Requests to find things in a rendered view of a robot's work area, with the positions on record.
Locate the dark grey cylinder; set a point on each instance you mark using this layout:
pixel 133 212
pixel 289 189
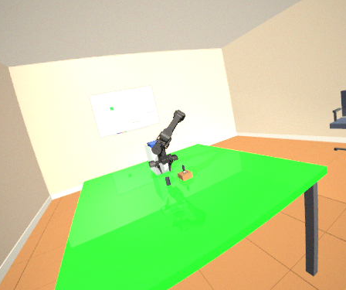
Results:
pixel 167 180

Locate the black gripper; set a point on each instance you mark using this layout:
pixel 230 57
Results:
pixel 156 165

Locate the orange block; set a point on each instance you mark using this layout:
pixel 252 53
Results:
pixel 185 176

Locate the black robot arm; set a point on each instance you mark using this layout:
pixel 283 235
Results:
pixel 164 138

